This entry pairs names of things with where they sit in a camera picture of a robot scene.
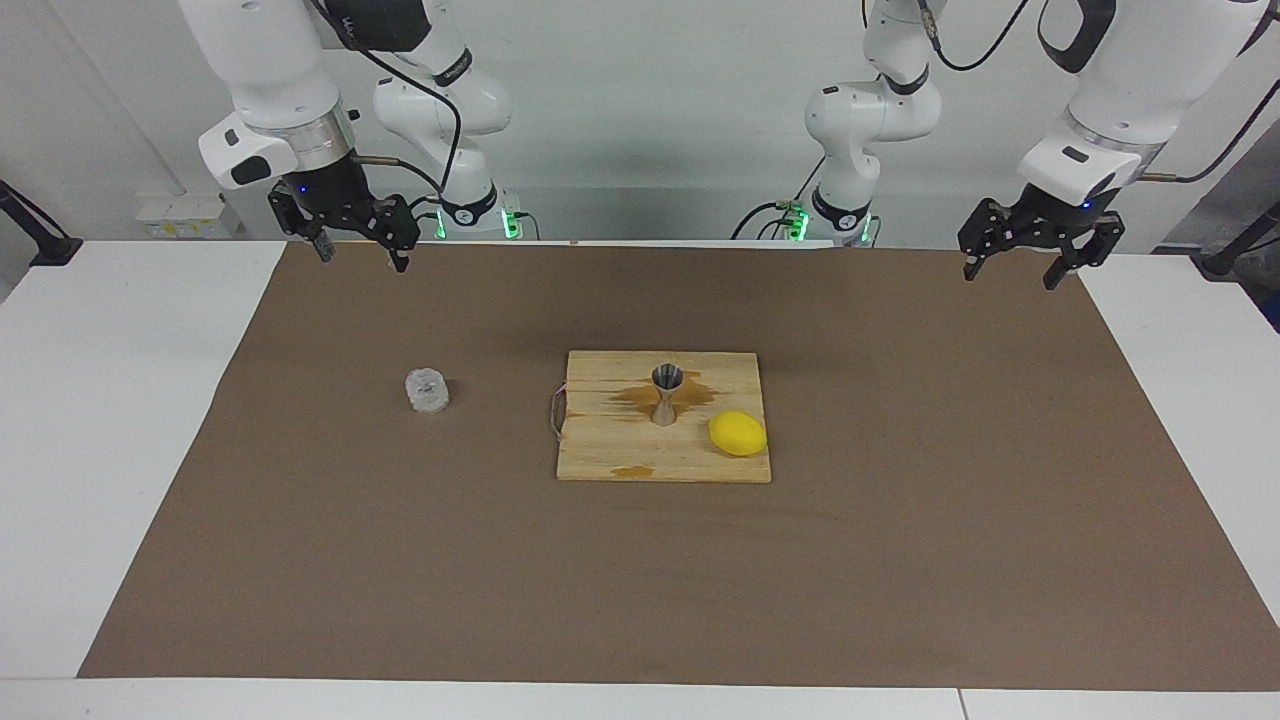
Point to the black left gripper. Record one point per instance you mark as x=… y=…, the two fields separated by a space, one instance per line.
x=1058 y=215

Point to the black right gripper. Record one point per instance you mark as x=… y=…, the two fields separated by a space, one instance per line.
x=330 y=195

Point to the steel double jigger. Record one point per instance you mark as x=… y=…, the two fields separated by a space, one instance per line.
x=667 y=400

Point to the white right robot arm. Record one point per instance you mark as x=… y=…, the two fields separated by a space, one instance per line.
x=270 y=70

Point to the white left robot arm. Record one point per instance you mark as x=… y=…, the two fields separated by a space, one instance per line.
x=1150 y=80

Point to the black clamp stand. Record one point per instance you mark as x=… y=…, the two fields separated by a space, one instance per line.
x=50 y=248
x=1222 y=262

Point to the brown table mat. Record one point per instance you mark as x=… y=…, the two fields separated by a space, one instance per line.
x=400 y=560

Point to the wooden cutting board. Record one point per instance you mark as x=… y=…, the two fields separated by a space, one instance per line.
x=620 y=440

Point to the yellow lemon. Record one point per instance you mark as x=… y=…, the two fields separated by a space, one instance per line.
x=738 y=434

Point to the white wall socket box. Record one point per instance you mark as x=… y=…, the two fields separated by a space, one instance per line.
x=185 y=218

